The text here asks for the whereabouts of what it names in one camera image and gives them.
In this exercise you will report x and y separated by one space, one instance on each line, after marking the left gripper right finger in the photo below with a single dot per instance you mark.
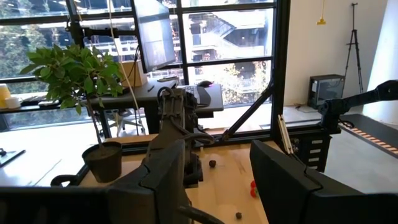
295 202

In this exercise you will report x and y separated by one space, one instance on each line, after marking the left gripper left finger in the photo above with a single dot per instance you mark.
155 202

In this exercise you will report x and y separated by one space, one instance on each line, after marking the dark blackberry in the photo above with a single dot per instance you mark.
212 163

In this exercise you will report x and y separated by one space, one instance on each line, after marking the red strawberry with green leaves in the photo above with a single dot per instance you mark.
254 193

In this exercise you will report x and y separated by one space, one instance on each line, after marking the red raspberry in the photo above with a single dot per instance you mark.
253 183

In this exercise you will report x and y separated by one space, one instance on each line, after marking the small dark blueberry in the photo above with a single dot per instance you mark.
238 215

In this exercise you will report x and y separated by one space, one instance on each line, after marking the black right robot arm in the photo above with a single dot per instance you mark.
174 112

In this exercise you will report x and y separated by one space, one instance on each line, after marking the black drawer cabinet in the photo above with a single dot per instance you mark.
311 155

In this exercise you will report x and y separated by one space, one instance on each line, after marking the white leaning sticks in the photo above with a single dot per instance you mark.
285 133

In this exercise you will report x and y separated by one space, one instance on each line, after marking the black laptop keyboard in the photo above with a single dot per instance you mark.
191 93

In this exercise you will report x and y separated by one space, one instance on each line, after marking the black diagonal brace bar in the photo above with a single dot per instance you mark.
248 112

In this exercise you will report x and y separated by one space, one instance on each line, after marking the white office chair base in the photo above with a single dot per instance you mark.
124 123

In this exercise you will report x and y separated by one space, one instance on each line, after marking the black computer mouse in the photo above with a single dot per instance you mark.
205 83

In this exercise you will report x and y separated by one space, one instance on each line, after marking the black office desk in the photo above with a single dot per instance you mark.
143 93

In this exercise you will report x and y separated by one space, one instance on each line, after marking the dark table with orange strip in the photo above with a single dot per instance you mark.
373 130

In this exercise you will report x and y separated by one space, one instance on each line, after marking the brown cardboard box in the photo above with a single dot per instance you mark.
130 76

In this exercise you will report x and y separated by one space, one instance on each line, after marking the black computer tower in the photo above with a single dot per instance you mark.
326 91

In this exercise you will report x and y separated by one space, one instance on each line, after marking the black computer monitor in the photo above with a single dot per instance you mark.
155 34

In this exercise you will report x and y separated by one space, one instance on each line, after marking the green plant in black pot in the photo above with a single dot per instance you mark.
74 71

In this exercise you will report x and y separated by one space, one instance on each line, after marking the white cup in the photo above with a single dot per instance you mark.
13 102

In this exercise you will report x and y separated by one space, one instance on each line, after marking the black tripod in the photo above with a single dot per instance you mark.
353 31

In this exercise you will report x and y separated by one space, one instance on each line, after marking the yellow hanging pendant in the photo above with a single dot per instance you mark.
321 21

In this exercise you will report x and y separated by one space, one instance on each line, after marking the yellow cup stack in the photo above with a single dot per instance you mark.
3 95

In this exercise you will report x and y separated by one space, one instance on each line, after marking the black aluminium rig frame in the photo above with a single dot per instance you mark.
248 133

